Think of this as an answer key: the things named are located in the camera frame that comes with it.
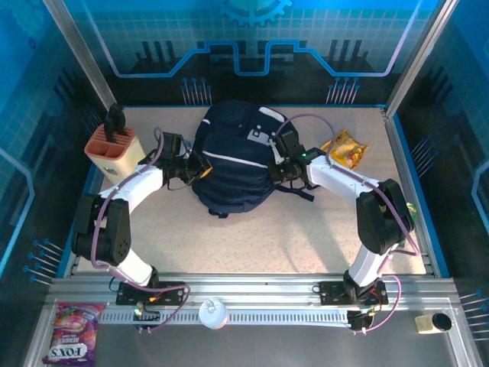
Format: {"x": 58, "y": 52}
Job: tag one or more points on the navy blue backpack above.
{"x": 233, "y": 172}

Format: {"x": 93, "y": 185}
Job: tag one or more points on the yellow snack bag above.
{"x": 345, "y": 151}

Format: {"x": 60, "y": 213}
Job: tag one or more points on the cream pink knife block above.
{"x": 122, "y": 158}

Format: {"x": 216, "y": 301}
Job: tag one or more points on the green snack packet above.
{"x": 411, "y": 216}

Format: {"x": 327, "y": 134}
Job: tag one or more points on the white round lid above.
{"x": 212, "y": 313}

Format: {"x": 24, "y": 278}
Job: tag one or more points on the black controller board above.
{"x": 361, "y": 321}
{"x": 147, "y": 317}

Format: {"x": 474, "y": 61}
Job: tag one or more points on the purple Fox's candy bag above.
{"x": 72, "y": 332}

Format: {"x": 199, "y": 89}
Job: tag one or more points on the yellow sponge block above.
{"x": 424, "y": 323}

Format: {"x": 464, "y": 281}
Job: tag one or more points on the aluminium front rail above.
{"x": 248, "y": 288}

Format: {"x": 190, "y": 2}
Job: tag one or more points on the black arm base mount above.
{"x": 130, "y": 296}
{"x": 332, "y": 293}

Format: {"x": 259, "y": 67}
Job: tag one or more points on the aluminium frame post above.
{"x": 424, "y": 46}
{"x": 76, "y": 46}

